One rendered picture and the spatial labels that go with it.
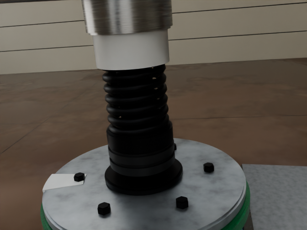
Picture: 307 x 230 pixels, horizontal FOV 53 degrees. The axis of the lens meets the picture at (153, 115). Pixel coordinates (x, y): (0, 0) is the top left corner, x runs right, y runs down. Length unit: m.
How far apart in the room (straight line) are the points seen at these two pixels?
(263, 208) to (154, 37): 0.23
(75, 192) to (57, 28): 6.60
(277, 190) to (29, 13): 6.88
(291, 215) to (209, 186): 0.11
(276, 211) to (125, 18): 0.27
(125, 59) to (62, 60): 6.68
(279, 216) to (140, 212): 0.17
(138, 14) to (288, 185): 0.29
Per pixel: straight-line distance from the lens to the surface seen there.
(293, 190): 0.43
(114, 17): 0.26
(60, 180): 0.36
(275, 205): 0.40
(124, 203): 0.30
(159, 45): 0.28
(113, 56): 0.27
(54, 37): 6.94
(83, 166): 0.38
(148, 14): 0.26
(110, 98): 0.29
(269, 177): 0.45
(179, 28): 6.30
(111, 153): 0.31
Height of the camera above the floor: 1.05
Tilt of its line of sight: 18 degrees down
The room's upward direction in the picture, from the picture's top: 5 degrees counter-clockwise
